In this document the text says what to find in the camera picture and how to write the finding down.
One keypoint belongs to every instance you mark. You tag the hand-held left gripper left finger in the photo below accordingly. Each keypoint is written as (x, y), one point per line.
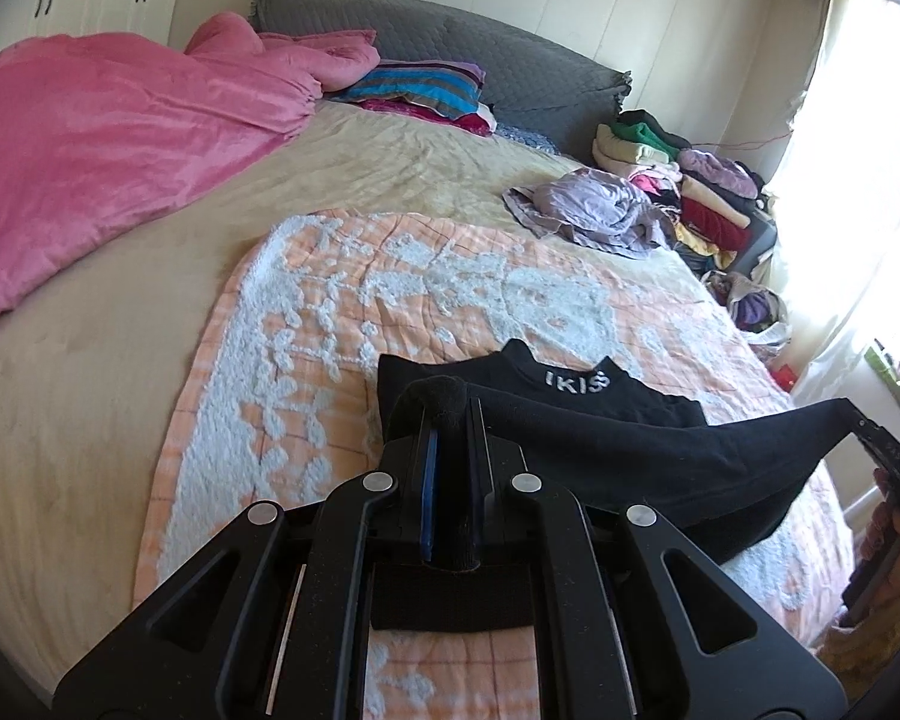
(426, 495)

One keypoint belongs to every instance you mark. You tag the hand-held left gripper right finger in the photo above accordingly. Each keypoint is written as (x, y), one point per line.
(495, 495)

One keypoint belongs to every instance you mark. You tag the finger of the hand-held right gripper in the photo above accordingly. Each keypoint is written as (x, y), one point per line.
(881, 446)

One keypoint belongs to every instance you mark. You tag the black sweater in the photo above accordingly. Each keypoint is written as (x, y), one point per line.
(570, 435)

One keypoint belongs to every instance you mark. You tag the person's right forearm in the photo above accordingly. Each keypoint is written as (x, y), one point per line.
(885, 626)

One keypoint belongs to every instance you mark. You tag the bag of clothes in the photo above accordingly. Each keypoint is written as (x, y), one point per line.
(750, 307)

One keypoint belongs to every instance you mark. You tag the pile of folded clothes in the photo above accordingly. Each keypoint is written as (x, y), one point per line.
(705, 195)

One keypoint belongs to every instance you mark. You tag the small red item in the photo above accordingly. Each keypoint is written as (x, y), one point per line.
(784, 376)

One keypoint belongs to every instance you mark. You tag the orange white checked blanket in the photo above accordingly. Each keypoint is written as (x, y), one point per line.
(307, 360)

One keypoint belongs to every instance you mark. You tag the dark grey box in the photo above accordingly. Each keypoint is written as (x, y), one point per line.
(759, 244)

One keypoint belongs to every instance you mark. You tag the white curtain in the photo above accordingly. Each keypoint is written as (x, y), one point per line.
(832, 202)

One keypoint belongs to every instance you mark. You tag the lilac crumpled garment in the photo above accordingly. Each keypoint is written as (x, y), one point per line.
(600, 210)

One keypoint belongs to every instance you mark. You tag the beige bed sheet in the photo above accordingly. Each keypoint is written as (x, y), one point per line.
(120, 390)

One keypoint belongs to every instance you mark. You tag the blue patterned pillow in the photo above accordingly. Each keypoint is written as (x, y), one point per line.
(529, 139)

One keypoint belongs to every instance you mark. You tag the magenta cloth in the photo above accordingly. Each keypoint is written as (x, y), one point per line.
(450, 116)

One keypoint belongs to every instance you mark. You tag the striped blue pillow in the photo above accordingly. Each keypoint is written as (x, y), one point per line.
(420, 86)

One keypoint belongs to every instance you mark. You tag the grey quilted headboard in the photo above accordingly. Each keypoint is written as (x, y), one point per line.
(450, 37)

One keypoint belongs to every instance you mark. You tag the pink duvet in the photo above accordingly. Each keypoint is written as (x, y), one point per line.
(120, 150)

